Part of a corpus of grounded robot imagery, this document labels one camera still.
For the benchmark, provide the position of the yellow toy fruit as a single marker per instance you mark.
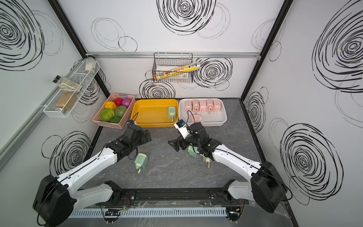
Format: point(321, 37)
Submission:
point(110, 105)

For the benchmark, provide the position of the red toy fruit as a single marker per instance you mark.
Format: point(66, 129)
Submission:
point(118, 101)

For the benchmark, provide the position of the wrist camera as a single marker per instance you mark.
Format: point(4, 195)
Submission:
point(183, 128)
point(130, 122)

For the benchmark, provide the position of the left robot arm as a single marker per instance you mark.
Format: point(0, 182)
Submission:
point(59, 196)

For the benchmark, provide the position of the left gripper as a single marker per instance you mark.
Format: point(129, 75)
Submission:
point(144, 139)

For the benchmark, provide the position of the green sharpener square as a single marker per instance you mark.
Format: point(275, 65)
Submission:
point(193, 151)

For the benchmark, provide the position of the yellow red tube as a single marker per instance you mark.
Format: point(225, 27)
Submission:
point(165, 72)

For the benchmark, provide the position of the black wire wall basket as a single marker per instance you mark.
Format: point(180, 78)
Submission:
point(173, 59)

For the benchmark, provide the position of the clear jar on shelf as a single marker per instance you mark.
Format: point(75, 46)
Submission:
point(90, 63)

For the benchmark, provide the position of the bottle lying on shelf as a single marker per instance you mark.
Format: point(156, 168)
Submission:
point(67, 84)

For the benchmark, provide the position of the white plastic storage box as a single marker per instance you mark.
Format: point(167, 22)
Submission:
point(212, 119)

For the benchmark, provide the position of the green toy cabbage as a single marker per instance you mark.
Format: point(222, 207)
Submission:
point(107, 115)

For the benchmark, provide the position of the pink perforated basket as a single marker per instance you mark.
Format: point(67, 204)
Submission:
point(116, 122)

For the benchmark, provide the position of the white wire wall shelf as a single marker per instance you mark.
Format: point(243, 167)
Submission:
point(88, 96)

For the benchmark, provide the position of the pink sharpener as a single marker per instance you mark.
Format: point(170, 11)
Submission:
point(196, 106)
point(196, 118)
point(210, 105)
point(188, 106)
point(202, 106)
point(216, 106)

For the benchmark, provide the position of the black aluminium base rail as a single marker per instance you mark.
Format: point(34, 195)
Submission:
point(214, 195)

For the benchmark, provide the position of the brown block on shelf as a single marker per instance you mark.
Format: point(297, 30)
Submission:
point(67, 101)

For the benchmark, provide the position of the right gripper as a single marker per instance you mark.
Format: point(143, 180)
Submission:
point(176, 141)

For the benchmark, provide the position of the magenta toy fruit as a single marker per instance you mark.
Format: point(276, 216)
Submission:
point(126, 102)

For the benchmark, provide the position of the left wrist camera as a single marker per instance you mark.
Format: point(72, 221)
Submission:
point(130, 122)

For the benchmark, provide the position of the light green toy apple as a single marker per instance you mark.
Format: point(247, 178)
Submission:
point(121, 111)

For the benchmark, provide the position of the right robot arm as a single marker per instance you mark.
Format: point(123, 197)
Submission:
point(263, 184)

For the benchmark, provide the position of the white slotted cable duct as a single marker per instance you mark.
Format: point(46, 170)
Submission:
point(151, 212)

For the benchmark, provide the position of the yellow plastic storage box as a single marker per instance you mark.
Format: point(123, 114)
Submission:
point(153, 113)

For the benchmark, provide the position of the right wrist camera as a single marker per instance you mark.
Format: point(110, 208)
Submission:
point(183, 128)

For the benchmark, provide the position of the green sharpener right round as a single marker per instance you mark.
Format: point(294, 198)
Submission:
point(208, 161)

